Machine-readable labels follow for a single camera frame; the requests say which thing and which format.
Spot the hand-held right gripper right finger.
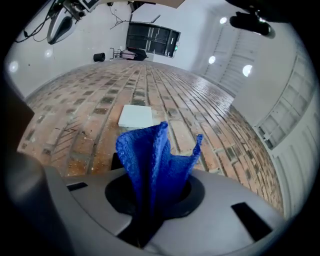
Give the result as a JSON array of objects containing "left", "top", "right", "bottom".
[{"left": 144, "top": 169, "right": 287, "bottom": 256}]

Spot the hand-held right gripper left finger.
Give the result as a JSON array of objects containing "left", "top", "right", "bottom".
[{"left": 43, "top": 165, "right": 140, "bottom": 256}]

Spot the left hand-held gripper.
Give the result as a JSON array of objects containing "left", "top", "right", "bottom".
[{"left": 46, "top": 0, "right": 101, "bottom": 46}]

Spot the blue cloth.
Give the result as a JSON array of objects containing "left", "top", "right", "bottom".
[{"left": 115, "top": 121, "right": 204, "bottom": 226}]

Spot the black clothes rack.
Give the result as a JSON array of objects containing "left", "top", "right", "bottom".
[{"left": 109, "top": 46, "right": 150, "bottom": 62}]

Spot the black tripod stand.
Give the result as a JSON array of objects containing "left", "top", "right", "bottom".
[{"left": 109, "top": 4, "right": 161, "bottom": 31}]

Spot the pink hanging garment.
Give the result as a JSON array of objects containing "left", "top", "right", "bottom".
[{"left": 120, "top": 49, "right": 136, "bottom": 60}]

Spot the black hanging garment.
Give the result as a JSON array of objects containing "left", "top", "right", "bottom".
[{"left": 129, "top": 47, "right": 149, "bottom": 61}]

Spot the black glass door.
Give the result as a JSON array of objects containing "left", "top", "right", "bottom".
[{"left": 125, "top": 21, "right": 182, "bottom": 59}]

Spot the black cable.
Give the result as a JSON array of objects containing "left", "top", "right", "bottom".
[{"left": 14, "top": 13, "right": 56, "bottom": 44}]

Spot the white wall switch plate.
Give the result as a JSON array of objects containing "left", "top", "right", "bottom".
[{"left": 117, "top": 104, "right": 154, "bottom": 130}]

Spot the black head-worn camera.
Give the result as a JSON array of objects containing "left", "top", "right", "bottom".
[{"left": 229, "top": 10, "right": 276, "bottom": 39}]

